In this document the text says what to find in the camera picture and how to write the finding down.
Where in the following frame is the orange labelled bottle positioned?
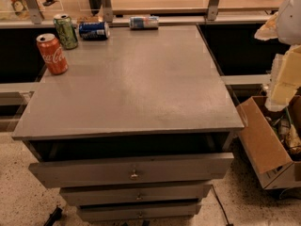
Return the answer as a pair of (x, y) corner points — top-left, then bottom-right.
(9, 0), (29, 20)

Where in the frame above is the bottom grey drawer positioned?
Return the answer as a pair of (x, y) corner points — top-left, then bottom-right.
(77, 202), (201, 222)

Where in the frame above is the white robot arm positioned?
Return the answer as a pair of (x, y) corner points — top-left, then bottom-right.
(255, 0), (301, 111)

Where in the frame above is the green handled brush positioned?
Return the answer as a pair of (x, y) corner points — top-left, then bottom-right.
(284, 107), (293, 128)

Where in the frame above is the black object on floor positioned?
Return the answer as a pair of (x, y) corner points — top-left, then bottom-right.
(43, 207), (62, 226)

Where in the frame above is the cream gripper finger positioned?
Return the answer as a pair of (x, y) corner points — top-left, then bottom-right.
(254, 12), (278, 40)
(271, 45), (301, 105)

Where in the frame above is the orange Coca-Cola can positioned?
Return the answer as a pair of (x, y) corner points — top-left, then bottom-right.
(36, 33), (68, 75)

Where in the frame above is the cardboard box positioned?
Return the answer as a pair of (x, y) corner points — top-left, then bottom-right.
(237, 96), (301, 189)

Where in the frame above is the grey drawer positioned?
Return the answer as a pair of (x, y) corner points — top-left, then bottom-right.
(77, 202), (201, 222)
(29, 153), (233, 188)
(60, 182), (211, 206)

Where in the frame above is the blue Pepsi can lying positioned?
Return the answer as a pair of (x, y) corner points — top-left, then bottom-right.
(79, 22), (110, 40)

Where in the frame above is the grey drawer cabinet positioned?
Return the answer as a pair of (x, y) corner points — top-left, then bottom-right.
(13, 26), (243, 210)

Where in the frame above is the top grey drawer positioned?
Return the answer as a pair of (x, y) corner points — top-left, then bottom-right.
(29, 153), (233, 188)

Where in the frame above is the silver blue Red Bull can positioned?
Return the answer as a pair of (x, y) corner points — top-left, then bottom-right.
(129, 16), (159, 29)

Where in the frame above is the middle grey drawer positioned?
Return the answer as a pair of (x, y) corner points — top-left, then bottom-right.
(60, 182), (211, 206)

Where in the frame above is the green soda can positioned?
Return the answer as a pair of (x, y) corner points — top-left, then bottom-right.
(54, 14), (78, 50)

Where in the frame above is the dark object on shelf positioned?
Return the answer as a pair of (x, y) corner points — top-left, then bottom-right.
(43, 0), (56, 7)

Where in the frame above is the black floor cable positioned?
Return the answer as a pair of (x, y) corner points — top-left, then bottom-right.
(211, 186), (234, 226)

